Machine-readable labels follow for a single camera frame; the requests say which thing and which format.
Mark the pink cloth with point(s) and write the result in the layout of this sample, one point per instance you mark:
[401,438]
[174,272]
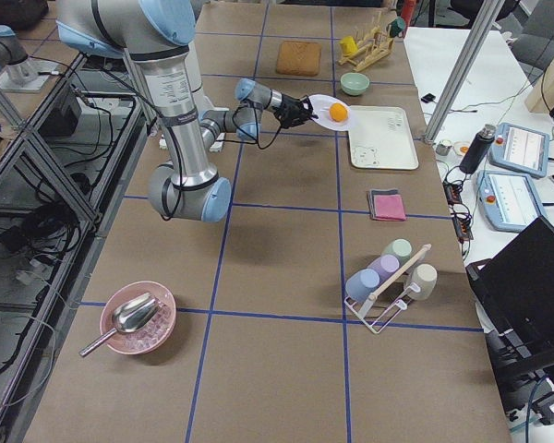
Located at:
[389,208]

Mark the blue cup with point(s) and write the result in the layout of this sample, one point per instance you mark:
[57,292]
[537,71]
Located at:
[360,285]

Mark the teach pendant far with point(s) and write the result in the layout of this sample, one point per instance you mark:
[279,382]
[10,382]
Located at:
[520,149]

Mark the beige cup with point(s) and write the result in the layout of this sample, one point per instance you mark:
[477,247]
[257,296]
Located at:
[422,282]

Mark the wooden rack rod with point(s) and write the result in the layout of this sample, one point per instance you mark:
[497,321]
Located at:
[413,261]

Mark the teach pendant near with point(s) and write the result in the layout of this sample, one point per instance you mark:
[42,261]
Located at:
[509,200]

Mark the yellow mug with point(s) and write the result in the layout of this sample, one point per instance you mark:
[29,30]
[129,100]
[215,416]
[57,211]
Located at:
[348,46]

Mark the white wire cup rack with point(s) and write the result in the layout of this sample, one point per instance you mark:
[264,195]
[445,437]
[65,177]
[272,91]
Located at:
[376,324]

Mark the green cup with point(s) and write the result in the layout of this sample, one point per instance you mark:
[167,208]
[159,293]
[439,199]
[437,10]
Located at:
[400,248]

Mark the black bottle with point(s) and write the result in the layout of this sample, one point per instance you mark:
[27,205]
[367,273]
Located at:
[478,149]

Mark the wooden cutting board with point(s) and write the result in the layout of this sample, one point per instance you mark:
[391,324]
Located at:
[298,58]

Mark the orange fruit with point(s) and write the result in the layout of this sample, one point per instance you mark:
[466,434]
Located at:
[338,113]

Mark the pink bowl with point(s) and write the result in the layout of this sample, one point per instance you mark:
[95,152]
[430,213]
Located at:
[148,328]

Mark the cream bear tray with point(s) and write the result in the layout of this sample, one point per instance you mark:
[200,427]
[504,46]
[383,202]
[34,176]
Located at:
[380,139]

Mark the aluminium frame post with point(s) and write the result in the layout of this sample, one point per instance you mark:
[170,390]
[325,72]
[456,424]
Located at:
[487,14]

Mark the teach pendant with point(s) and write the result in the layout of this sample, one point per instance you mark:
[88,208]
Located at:
[509,200]
[520,149]

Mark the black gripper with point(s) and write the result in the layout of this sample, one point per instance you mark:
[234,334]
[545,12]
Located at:
[289,107]

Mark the grey cloth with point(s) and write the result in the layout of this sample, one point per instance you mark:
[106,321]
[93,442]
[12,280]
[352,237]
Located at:
[372,193]

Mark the wooden mug rack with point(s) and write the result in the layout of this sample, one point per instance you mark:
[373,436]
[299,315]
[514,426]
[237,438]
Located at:
[373,43]

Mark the dark green mug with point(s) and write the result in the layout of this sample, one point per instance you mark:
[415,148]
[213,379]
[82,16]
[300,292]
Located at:
[396,27]

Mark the white round plate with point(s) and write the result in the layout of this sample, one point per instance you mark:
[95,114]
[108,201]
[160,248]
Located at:
[323,103]

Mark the black laptop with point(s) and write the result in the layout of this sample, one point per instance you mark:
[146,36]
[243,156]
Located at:
[516,287]

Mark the mint green bowl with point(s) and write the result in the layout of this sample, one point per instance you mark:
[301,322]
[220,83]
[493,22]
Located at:
[354,84]

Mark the purple cup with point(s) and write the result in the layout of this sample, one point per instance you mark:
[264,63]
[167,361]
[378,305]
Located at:
[385,266]

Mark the metal scoop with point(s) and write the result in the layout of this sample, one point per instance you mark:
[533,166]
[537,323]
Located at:
[127,318]

